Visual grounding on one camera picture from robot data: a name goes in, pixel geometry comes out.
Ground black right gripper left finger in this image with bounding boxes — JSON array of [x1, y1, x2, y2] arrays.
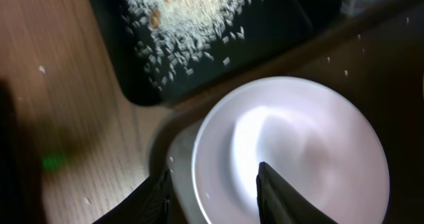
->
[[93, 169, 173, 224]]

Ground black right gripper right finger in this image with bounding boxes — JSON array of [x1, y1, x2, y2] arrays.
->
[[256, 162, 336, 224]]

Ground pink white small bowl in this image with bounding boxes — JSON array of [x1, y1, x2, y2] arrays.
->
[[191, 77, 390, 223]]

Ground black tray bin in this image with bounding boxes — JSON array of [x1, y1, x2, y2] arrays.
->
[[89, 0, 342, 106]]

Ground spilled rice pile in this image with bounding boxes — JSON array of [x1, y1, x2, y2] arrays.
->
[[125, 0, 263, 92]]

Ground dark brown serving tray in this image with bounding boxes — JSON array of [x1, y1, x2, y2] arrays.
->
[[148, 0, 423, 223]]

